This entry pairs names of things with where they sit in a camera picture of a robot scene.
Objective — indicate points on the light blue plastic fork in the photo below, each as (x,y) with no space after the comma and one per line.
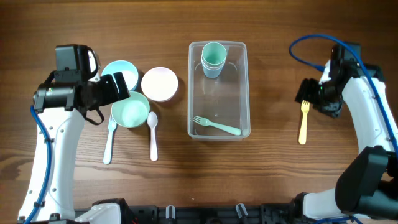
(108,152)

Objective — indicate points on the green plastic bowl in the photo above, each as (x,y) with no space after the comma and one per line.
(131,112)

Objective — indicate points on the blue plastic cup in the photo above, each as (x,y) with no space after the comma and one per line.
(212,72)

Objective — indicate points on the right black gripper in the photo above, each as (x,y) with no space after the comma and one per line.
(306,92)

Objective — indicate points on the blue plastic bowl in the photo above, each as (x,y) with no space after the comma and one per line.
(129,71)

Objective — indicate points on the pink plastic spoon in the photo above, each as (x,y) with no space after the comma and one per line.
(152,122)

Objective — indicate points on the pink plastic cup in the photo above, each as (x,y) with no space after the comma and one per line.
(209,66)

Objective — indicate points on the yellow plastic fork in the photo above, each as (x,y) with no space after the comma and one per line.
(305,108)

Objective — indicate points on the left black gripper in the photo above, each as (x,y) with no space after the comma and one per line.
(106,91)

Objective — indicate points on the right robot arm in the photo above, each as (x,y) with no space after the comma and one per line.
(368,186)

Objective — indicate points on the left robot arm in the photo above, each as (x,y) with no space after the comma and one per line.
(60,106)

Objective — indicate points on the green plastic cup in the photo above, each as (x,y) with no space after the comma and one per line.
(214,53)

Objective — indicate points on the green plastic fork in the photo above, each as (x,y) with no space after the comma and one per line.
(206,122)

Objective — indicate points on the clear plastic storage container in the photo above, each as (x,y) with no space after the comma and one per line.
(223,99)

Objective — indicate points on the pink plastic bowl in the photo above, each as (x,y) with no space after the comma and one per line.
(159,84)

